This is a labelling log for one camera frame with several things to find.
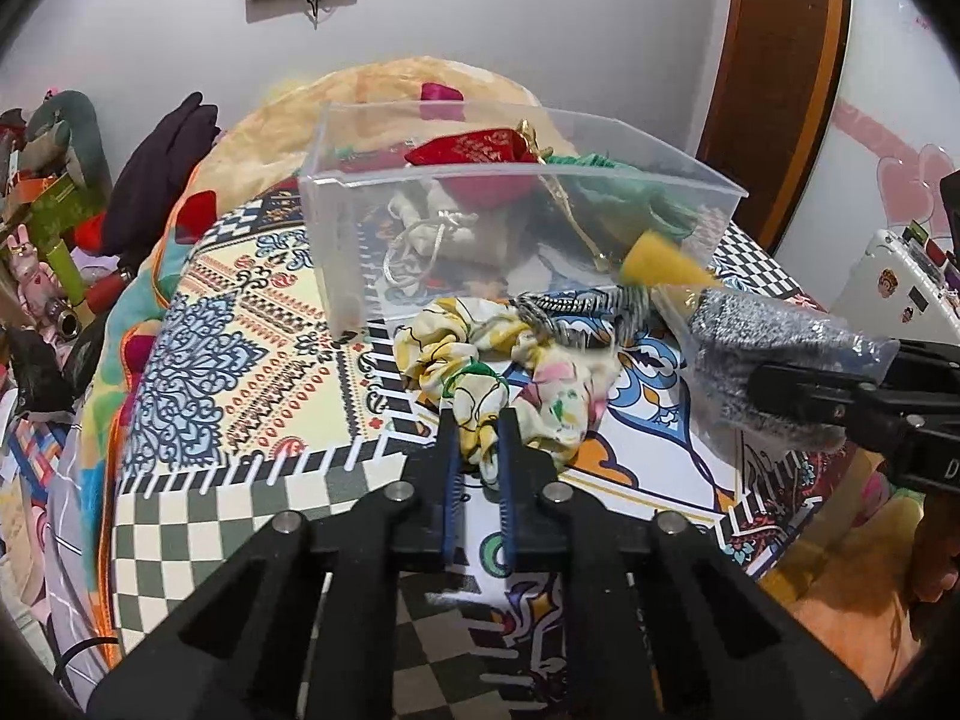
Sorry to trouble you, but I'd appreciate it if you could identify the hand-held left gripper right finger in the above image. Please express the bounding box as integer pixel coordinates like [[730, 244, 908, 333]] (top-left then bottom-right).
[[495, 406, 878, 720]]

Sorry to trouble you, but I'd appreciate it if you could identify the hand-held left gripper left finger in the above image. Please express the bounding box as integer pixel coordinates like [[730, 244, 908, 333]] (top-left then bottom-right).
[[86, 406, 466, 720]]

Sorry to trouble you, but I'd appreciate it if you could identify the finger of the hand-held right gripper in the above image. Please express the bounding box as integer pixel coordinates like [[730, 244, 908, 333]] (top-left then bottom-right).
[[892, 339, 960, 395], [748, 361, 882, 432]]

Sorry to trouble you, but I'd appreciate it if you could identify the grey glitter pouch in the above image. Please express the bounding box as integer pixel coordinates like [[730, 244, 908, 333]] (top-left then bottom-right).
[[651, 285, 901, 452]]

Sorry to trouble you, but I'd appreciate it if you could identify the floral yellow scrunchie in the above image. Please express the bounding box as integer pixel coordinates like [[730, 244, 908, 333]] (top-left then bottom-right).
[[394, 297, 623, 485]]

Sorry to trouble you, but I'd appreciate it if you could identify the clear plastic box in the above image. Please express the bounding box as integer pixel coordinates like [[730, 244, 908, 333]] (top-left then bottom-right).
[[298, 100, 749, 346]]

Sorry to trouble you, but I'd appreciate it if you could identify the white case with stickers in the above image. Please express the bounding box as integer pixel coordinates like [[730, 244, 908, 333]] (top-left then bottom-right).
[[827, 228, 960, 350]]

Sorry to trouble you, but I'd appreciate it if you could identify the yellow cloth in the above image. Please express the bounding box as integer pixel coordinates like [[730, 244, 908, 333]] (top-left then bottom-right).
[[757, 450, 927, 620]]

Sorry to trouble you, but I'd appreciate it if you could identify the yellow sponge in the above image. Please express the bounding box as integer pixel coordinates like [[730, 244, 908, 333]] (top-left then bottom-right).
[[624, 234, 722, 290]]

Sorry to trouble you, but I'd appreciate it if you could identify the black white striped scrunchie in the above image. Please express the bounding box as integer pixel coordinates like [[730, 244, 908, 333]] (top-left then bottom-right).
[[514, 286, 653, 352]]

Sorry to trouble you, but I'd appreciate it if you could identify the patterned printed mat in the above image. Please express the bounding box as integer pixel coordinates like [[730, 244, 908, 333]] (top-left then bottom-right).
[[111, 165, 833, 665]]

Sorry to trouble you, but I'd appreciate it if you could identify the green cloth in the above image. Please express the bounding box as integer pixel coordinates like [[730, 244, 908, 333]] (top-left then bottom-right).
[[544, 152, 695, 241]]

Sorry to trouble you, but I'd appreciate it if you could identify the red embroidered pouch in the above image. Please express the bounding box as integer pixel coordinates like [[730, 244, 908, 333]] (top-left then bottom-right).
[[405, 127, 552, 209]]

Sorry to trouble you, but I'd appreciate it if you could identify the dark purple cloth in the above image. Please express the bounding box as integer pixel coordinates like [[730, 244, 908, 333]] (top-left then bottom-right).
[[97, 92, 224, 275]]

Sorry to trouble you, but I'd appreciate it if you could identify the pink bunny toy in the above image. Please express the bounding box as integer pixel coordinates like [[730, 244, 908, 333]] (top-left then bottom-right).
[[6, 225, 57, 320]]

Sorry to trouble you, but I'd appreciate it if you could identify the green cardboard box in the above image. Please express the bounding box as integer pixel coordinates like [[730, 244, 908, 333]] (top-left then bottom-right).
[[6, 171, 102, 305]]

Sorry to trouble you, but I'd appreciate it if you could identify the grey green plush toy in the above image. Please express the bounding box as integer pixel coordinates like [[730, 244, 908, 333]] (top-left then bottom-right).
[[25, 90, 113, 205]]

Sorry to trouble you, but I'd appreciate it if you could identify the green hair tie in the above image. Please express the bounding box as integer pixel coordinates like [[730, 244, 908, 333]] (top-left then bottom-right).
[[442, 364, 505, 407]]

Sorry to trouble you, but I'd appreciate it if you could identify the pink heart wall sticker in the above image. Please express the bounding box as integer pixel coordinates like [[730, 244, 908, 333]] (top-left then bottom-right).
[[831, 97, 959, 220]]

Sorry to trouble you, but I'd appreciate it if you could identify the white drawstring pouch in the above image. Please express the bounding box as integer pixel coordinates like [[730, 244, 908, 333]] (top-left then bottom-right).
[[382, 191, 500, 297]]

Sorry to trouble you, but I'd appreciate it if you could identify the brown wooden door frame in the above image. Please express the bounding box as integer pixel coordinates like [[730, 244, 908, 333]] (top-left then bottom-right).
[[696, 0, 854, 250]]

